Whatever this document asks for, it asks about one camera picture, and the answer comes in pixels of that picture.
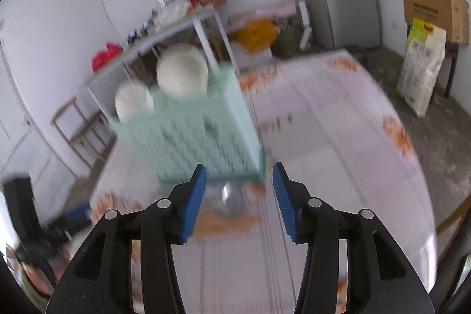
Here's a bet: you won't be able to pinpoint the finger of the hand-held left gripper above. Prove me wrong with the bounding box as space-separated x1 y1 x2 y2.
48 203 92 232

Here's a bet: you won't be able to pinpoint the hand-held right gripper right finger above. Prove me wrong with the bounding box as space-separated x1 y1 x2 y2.
272 162 435 314

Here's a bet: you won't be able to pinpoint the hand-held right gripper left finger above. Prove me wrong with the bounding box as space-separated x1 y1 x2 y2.
46 164 208 314

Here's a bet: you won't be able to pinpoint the large metal spoon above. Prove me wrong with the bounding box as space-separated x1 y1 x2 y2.
221 182 248 216

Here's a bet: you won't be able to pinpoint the mint green utensil basket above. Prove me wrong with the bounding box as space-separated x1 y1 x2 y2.
108 66 267 186

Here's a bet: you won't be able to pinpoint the floral tablecloth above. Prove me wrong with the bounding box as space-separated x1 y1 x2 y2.
90 49 438 314

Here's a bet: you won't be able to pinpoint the wooden chair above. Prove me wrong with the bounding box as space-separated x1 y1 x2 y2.
51 97 111 171

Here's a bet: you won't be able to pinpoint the white door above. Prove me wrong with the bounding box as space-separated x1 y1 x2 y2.
0 38 56 190

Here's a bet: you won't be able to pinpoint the white rice paddle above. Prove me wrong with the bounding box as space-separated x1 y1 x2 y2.
115 82 155 121

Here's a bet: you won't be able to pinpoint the white round ladle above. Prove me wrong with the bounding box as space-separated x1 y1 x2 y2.
156 44 208 97

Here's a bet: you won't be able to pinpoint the red plastic bag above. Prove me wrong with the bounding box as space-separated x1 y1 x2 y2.
92 43 124 72

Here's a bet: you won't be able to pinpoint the long white desk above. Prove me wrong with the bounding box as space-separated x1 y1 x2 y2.
75 9 240 138

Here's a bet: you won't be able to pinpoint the olive green bag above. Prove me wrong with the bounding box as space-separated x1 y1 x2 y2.
272 23 306 57

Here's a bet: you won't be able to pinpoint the yellow plastic bag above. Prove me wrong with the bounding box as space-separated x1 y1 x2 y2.
237 20 278 53

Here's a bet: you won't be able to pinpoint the black devices on desk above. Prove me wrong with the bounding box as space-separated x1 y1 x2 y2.
127 21 151 42

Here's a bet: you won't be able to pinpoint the white plastic bag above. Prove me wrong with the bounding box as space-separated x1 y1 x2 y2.
155 0 192 28

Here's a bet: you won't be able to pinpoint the pink floral cloth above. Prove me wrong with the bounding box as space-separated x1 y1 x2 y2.
230 0 306 24

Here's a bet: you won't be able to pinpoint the large cardboard box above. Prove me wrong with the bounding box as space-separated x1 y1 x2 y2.
401 0 470 44

